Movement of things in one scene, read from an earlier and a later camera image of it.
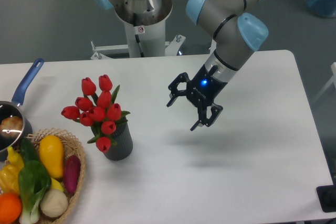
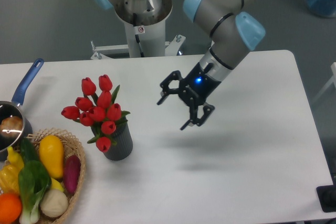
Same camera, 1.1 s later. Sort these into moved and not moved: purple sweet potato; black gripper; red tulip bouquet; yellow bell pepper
Moved: black gripper
Not moved: yellow bell pepper; purple sweet potato; red tulip bouquet
